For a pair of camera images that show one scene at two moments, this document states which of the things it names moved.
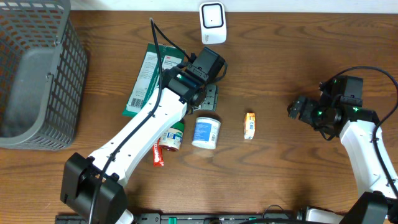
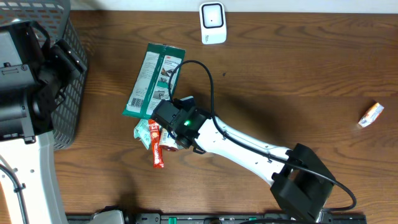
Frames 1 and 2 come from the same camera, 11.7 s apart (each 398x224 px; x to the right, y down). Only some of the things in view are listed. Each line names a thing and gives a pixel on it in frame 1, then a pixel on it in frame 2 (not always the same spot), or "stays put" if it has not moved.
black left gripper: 212,104 to 69,60
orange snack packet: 249,126 to 371,114
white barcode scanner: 212,22 stays put
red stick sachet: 157,154 stays put
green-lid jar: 172,139 stays put
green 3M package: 147,84 stays put
